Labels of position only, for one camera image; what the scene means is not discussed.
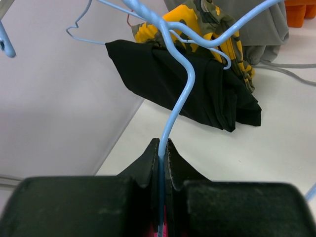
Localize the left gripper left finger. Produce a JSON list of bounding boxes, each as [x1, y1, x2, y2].
[[0, 138, 159, 237]]

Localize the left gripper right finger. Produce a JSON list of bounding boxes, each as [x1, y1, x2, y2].
[[165, 141, 316, 237]]

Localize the pink trousers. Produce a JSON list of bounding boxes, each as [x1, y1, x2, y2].
[[153, 217, 170, 237]]

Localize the black trousers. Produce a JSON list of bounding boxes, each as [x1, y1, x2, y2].
[[105, 39, 262, 133]]

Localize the blue hanger with black trousers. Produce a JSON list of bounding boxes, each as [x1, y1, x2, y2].
[[65, 0, 232, 70]]

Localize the light blue wire hanger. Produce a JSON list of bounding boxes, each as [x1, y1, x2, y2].
[[0, 0, 316, 237]]

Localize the camouflage trousers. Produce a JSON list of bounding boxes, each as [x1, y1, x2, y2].
[[131, 0, 255, 92]]

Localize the pink hanger with camouflage trousers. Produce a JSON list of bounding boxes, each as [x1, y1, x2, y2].
[[126, 10, 133, 27]]

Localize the orange trousers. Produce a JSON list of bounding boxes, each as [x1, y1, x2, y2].
[[284, 0, 316, 28]]

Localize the grey trousers with drawstrings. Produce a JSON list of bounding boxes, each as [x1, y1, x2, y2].
[[164, 0, 316, 87]]

